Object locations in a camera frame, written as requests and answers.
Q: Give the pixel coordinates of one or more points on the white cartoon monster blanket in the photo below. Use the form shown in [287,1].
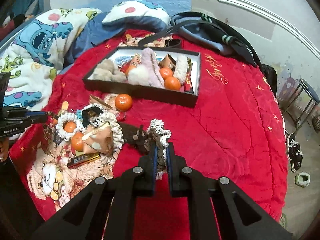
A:
[36,55]

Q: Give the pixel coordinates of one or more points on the brown pouch in tray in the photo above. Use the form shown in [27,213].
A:
[167,62]

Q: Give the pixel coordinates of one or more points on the white blue cartoon pillow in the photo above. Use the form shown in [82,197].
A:
[137,13]

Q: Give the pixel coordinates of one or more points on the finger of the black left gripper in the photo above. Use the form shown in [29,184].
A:
[40,117]

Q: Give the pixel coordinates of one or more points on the blue grey jacket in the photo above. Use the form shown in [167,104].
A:
[212,33]

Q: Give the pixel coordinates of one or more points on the white crochet scrunchie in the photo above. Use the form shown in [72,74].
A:
[65,117]

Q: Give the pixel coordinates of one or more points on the beige plush teddy bear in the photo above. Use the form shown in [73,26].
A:
[107,70]

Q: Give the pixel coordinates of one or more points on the mandarin in tray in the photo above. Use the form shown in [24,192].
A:
[172,83]
[165,72]

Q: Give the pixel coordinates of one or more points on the black shallow box tray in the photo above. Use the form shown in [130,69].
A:
[145,92]

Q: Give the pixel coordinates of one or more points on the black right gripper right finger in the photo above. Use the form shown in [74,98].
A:
[218,208]

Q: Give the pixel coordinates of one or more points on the black white sandals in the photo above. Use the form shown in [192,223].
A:
[294,152]

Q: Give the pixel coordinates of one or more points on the blue crochet scrunchie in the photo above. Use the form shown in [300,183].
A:
[120,61]

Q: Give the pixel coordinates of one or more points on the cream crochet scrunchie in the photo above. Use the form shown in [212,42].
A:
[181,69]

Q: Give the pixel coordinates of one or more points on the red printed bedspread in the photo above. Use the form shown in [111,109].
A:
[235,130]

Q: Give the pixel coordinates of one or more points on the white bed headboard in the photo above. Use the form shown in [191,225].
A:
[274,18]

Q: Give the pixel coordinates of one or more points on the mandarin inside white scrunchie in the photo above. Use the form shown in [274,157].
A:
[69,127]

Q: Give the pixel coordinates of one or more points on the gold red candy bar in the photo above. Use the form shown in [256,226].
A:
[82,159]

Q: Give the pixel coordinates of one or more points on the orange mandarin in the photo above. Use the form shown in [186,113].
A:
[123,102]

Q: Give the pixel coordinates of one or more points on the black metal stool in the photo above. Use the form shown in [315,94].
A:
[301,104]

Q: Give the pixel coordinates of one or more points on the pink white plush rabbit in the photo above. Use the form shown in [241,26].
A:
[146,73]

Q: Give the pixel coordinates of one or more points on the large centre mandarin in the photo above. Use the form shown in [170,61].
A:
[77,142]

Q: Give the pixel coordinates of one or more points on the red packet in tray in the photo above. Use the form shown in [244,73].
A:
[188,87]

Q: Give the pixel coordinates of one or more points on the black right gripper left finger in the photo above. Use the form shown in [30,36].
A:
[105,208]

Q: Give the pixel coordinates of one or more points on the blue bed sheet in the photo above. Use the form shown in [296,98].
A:
[94,33]

